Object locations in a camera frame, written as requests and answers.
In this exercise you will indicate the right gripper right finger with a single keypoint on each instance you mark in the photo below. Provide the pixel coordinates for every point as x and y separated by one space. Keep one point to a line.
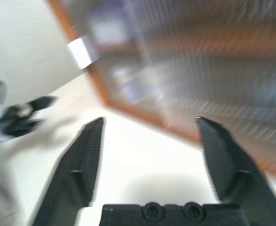
227 164

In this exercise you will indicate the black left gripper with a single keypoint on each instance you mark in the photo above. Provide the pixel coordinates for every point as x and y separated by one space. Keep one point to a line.
13 115

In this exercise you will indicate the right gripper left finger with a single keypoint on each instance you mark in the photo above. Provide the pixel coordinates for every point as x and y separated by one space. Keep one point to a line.
76 169

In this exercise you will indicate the wooden cabinet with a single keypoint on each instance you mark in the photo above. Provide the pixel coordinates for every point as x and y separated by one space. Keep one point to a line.
138 114

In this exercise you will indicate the ribbed glass sliding door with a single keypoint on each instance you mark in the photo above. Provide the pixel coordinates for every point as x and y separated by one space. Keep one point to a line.
119 58
211 70

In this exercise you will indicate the purple box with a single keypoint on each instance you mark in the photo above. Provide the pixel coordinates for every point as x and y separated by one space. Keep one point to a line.
107 30

